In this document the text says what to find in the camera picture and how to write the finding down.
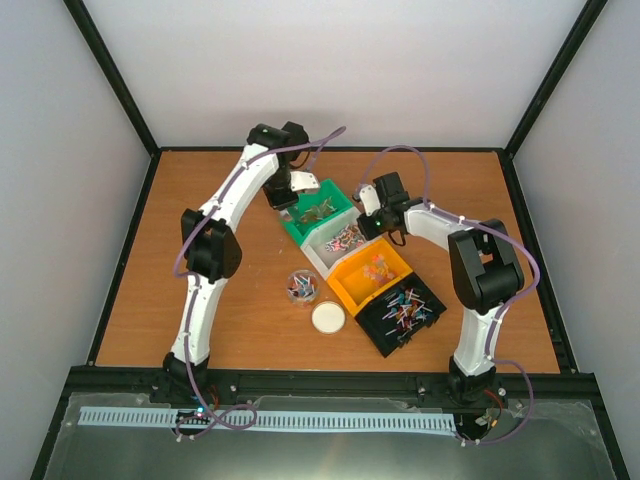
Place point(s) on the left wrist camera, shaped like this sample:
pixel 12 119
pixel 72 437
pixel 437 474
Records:
pixel 303 181

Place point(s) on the black plastic bin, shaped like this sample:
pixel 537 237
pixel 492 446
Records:
pixel 391 319

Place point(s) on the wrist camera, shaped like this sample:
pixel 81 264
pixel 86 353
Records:
pixel 303 181
pixel 368 197

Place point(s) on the white plastic bin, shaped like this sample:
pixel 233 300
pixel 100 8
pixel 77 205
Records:
pixel 334 240

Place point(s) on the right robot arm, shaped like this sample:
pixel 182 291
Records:
pixel 486 272

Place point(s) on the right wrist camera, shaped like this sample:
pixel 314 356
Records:
pixel 368 197

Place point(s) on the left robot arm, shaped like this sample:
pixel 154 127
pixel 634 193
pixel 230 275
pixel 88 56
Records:
pixel 211 254

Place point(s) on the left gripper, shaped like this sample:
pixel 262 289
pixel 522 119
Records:
pixel 278 203

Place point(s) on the white jar lid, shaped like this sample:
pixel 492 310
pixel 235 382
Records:
pixel 328 317

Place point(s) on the green plastic bin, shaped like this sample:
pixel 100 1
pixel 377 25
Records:
pixel 314 210

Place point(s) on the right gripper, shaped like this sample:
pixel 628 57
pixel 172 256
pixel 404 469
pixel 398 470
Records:
pixel 368 234

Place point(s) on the yellow plastic bin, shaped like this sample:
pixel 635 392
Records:
pixel 366 273

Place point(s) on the silver metal scoop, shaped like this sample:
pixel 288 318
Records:
pixel 285 216

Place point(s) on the clear glass jar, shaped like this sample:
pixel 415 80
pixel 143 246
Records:
pixel 302 287

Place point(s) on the light blue cable duct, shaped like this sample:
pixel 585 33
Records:
pixel 271 421

